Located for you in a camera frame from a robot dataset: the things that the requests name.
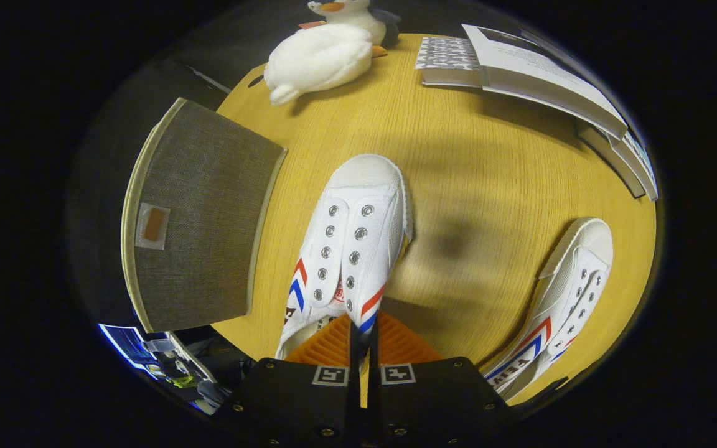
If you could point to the grey fabric storage box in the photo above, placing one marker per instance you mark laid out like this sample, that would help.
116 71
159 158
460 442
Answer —
203 218

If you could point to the thick pale book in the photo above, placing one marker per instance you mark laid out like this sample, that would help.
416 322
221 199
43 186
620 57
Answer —
607 158

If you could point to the white book dark photo cover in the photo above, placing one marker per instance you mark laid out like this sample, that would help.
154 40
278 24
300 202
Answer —
533 62

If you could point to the grey patterned book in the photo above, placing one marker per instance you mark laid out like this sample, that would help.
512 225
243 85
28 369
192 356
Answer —
445 53

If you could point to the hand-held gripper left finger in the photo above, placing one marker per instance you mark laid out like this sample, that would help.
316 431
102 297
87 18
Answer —
355 404

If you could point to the white book teal cover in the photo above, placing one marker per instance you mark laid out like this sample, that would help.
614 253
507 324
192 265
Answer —
638 163

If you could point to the white canvas shoe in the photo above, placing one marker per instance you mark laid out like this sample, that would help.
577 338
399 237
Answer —
358 211
573 274

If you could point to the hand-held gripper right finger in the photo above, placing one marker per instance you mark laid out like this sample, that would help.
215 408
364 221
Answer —
376 404

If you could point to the white penguin plush toy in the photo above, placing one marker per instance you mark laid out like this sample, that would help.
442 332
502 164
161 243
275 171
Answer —
321 59

